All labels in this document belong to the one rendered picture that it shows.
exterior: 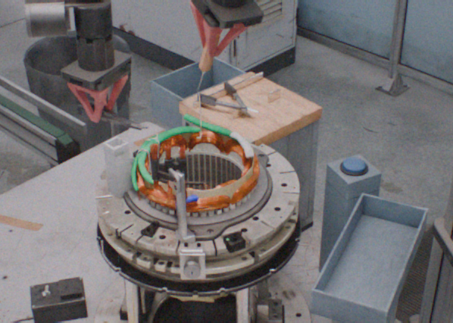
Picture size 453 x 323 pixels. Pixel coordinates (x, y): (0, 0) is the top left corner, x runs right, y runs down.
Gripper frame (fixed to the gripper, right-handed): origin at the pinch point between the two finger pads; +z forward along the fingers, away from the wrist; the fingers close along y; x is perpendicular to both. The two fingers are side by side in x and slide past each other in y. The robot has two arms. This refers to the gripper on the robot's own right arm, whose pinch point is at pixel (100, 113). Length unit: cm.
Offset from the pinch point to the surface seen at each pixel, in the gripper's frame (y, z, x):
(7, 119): -42, 47, -69
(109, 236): 14.3, 10.4, 12.2
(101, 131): -101, 89, -88
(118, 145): 6.5, -0.6, 8.8
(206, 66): 0.3, -14.7, 20.4
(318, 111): -35.4, 10.2, 23.0
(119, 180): 9.1, 3.8, 10.6
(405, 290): -110, 115, 29
